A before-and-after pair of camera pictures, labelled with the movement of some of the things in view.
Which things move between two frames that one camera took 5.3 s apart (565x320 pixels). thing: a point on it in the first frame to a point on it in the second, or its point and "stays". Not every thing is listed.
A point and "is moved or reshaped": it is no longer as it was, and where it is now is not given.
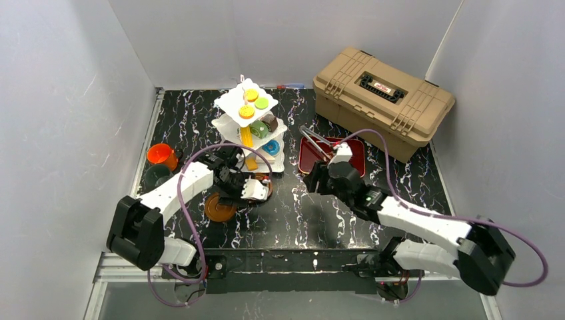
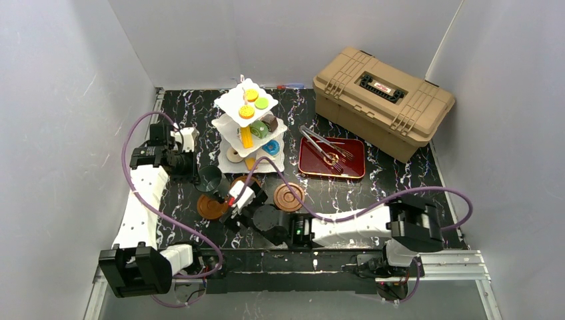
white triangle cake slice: (269, 159) stays
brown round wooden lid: (218, 212) is moved or reshaped
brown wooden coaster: (266, 178) to (285, 200)
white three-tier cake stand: (250, 127) stays
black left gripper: (240, 180) to (144, 155)
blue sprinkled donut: (272, 147) stays
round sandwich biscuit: (246, 111) stays
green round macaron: (261, 103) stays
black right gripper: (318, 177) to (236, 210)
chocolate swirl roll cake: (270, 121) stays
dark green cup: (156, 175) is moved or reshaped
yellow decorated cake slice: (246, 136) stays
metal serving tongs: (304, 130) stays
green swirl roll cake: (258, 129) stays
